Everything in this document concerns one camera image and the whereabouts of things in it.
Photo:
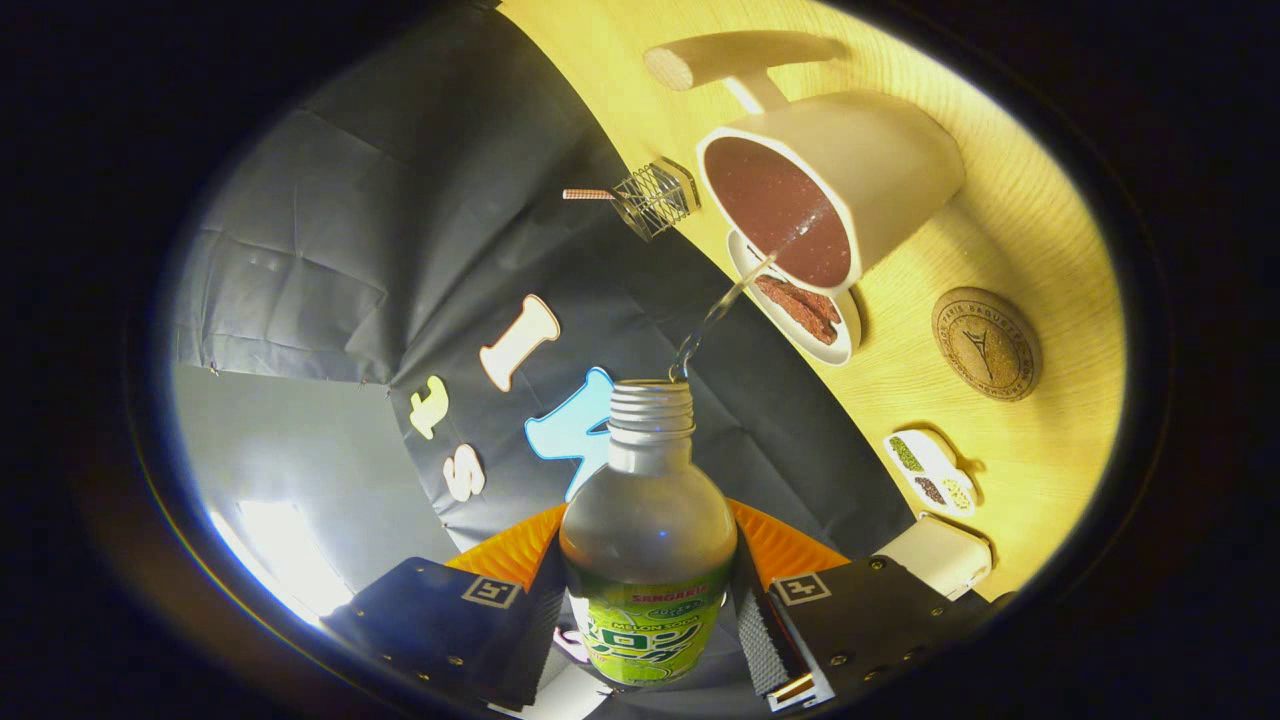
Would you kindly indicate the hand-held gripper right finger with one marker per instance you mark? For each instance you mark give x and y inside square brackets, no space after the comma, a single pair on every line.
[760,630]

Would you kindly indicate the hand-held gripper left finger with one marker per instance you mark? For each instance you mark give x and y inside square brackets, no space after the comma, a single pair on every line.
[525,630]

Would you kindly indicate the silver bottle green label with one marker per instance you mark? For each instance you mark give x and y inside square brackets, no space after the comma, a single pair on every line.
[645,520]

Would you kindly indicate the clear juice stream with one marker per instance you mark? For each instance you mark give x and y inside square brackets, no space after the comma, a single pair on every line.
[722,305]

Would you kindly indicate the round wooden coaster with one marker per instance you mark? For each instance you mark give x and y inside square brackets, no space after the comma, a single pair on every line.
[985,345]

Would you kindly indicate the white toaster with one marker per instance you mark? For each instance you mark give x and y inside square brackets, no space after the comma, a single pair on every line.
[940,560]

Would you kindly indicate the white divided bean dish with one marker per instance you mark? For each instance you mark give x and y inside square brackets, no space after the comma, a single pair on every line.
[930,465]

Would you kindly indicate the white oval plate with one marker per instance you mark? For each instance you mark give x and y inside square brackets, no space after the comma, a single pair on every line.
[845,340]

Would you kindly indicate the red meat strip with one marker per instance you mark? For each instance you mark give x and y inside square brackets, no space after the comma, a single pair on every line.
[815,325]
[795,295]

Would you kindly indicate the black backdrop cloth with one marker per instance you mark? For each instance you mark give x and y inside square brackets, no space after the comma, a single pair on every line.
[350,250]

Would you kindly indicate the pink striped straw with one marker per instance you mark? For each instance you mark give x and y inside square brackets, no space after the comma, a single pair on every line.
[588,194]

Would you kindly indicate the wooden table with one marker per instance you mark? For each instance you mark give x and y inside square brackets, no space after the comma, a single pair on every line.
[1000,200]

